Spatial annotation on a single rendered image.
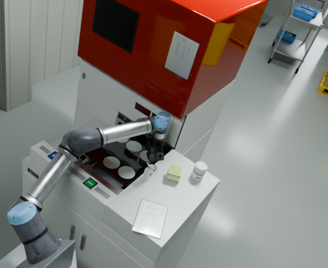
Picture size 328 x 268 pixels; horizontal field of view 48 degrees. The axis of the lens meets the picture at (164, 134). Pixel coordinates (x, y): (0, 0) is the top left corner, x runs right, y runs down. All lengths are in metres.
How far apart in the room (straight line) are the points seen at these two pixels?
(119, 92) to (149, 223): 0.91
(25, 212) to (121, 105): 1.04
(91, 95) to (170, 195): 0.94
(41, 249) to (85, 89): 1.25
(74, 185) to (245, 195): 2.06
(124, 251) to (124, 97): 0.94
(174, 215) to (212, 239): 1.28
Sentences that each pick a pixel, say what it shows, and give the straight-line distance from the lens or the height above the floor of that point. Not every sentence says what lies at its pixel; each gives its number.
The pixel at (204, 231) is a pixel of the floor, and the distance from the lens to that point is 3.22.
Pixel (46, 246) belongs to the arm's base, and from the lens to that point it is 1.69.
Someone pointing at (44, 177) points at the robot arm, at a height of 1.09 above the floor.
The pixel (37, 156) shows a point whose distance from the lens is 2.14.
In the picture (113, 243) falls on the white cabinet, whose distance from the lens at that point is 2.06.
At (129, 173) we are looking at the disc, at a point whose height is 0.90.
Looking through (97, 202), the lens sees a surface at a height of 0.94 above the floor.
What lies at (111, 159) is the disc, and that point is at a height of 0.90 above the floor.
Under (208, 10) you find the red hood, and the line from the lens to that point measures 1.94.
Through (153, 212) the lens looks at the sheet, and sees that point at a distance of 1.92.
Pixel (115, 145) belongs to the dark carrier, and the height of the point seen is 0.90.
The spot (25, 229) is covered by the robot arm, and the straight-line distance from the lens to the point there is 1.68.
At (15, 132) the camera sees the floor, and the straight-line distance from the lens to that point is 3.69.
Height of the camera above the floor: 2.44
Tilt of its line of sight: 38 degrees down
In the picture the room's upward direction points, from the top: 18 degrees clockwise
